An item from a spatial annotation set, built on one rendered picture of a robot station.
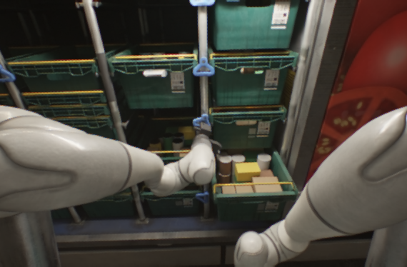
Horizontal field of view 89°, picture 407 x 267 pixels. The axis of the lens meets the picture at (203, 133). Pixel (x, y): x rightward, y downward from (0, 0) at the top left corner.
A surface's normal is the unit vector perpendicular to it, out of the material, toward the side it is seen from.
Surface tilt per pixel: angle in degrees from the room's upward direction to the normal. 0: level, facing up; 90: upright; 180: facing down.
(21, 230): 86
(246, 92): 92
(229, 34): 91
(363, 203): 94
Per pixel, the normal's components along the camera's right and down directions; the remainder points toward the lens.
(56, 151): 0.75, -0.45
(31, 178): 0.75, 0.07
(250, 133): 0.02, 0.56
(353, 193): -0.85, 0.25
